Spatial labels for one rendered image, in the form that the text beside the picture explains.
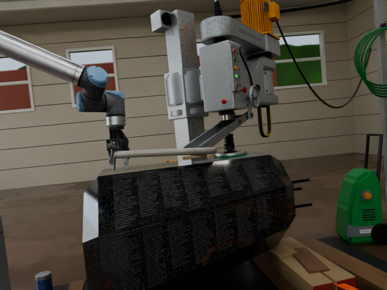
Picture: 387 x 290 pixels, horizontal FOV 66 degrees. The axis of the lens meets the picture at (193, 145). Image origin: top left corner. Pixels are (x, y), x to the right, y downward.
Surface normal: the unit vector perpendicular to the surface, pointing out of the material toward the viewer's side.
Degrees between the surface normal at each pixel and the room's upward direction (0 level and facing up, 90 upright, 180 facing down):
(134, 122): 90
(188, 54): 90
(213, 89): 90
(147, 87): 90
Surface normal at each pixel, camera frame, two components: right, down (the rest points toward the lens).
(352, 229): -0.07, 0.06
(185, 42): 0.65, -0.02
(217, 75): -0.57, 0.10
